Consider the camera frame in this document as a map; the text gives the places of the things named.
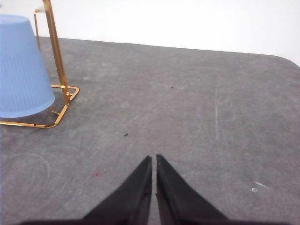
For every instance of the gold wire cup rack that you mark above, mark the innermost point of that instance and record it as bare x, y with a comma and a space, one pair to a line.
69, 91

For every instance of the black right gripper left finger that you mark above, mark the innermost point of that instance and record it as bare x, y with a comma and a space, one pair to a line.
129, 204

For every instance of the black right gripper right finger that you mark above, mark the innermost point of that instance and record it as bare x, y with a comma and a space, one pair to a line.
178, 203

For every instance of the blue plastic cup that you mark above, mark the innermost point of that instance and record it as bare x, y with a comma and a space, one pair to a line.
24, 88

